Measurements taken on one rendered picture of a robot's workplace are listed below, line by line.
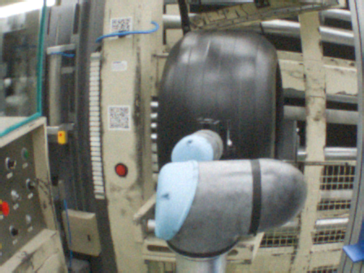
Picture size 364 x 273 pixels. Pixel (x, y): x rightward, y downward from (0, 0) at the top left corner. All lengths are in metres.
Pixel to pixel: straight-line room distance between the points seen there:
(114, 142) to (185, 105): 0.36
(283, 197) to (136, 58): 1.04
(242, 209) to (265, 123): 0.76
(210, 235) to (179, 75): 0.82
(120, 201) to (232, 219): 1.11
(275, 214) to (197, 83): 0.80
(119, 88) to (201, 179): 1.02
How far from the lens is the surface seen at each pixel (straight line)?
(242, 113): 1.55
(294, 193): 0.87
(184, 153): 1.20
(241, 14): 2.13
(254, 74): 1.59
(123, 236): 1.97
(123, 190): 1.90
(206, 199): 0.83
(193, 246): 0.87
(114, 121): 1.86
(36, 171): 1.74
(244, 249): 1.77
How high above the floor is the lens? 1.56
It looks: 13 degrees down
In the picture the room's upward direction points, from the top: 1 degrees counter-clockwise
